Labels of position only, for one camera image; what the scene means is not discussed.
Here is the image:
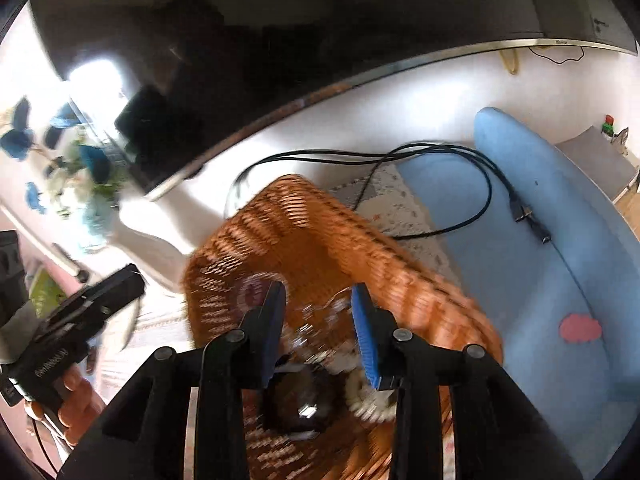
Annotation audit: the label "silver crystal necklace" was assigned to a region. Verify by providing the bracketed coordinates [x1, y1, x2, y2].
[282, 286, 362, 366]

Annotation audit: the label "person's left hand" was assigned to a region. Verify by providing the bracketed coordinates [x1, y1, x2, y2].
[25, 364, 105, 448]

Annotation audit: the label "brown wicker basket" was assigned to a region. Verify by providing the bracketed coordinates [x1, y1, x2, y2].
[183, 176, 503, 479]

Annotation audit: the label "white ribbed vase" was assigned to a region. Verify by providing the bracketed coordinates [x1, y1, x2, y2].
[106, 194, 212, 294]

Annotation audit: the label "blue artificial flowers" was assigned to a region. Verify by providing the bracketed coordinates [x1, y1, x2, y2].
[1, 98, 127, 250]

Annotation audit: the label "striped woven table mat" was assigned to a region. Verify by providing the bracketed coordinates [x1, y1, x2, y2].
[326, 164, 463, 288]

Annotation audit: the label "pink cloud sticker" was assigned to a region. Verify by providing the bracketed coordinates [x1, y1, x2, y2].
[559, 313, 603, 344]

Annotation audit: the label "blue chair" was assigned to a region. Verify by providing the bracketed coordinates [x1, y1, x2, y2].
[398, 107, 639, 479]

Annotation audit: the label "black television screen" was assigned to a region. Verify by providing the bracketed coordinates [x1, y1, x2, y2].
[29, 0, 639, 195]

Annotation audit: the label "black bracelet in basket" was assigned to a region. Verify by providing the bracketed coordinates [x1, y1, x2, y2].
[259, 364, 352, 441]

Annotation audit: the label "black cable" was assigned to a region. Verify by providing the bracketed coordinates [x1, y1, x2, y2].
[224, 141, 554, 246]

